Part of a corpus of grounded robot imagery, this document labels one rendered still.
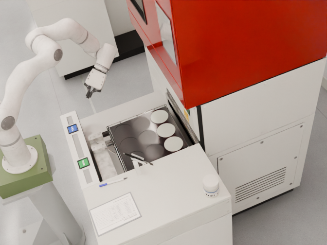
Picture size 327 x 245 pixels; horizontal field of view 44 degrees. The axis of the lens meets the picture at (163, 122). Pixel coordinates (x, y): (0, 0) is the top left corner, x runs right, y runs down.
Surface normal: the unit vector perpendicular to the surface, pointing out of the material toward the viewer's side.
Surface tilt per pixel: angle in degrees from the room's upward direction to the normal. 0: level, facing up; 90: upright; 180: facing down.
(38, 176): 90
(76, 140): 0
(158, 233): 90
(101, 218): 0
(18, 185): 90
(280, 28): 90
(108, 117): 0
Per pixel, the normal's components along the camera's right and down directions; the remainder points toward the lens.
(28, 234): -0.14, -0.66
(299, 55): 0.36, 0.66
